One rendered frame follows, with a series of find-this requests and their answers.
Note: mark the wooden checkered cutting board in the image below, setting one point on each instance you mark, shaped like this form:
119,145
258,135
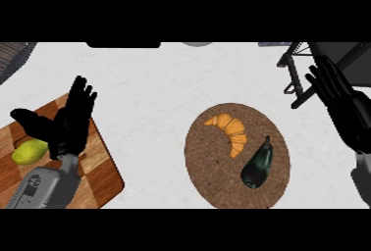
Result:
73,163

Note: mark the dark blue patterned object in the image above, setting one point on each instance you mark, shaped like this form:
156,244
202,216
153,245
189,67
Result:
274,43

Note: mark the grey round bowl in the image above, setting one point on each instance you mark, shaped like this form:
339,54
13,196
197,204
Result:
197,44

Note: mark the orange croissant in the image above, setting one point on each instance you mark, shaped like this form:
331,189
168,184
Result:
233,130

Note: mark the dark green eggplant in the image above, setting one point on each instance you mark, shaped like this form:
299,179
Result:
260,166

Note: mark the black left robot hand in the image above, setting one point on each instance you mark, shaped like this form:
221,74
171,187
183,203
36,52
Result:
73,125

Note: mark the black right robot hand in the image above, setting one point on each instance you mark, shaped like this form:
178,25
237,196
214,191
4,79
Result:
344,108

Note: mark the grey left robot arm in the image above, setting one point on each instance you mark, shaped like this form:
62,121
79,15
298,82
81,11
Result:
48,186

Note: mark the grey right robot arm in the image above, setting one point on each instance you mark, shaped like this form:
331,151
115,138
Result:
363,176

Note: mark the yellow-green pear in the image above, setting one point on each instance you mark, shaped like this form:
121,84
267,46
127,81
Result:
30,151

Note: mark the brown oval cork placemat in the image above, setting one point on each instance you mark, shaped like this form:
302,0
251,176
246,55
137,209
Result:
237,156

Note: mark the grey wicker basket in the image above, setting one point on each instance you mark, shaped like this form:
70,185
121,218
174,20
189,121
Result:
13,59

